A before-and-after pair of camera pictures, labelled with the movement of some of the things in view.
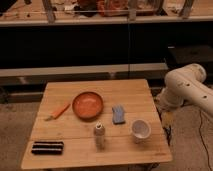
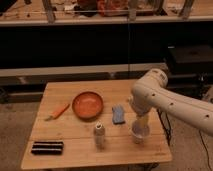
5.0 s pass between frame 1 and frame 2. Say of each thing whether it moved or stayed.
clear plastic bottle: stayed
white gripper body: moved
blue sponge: stayed
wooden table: stayed
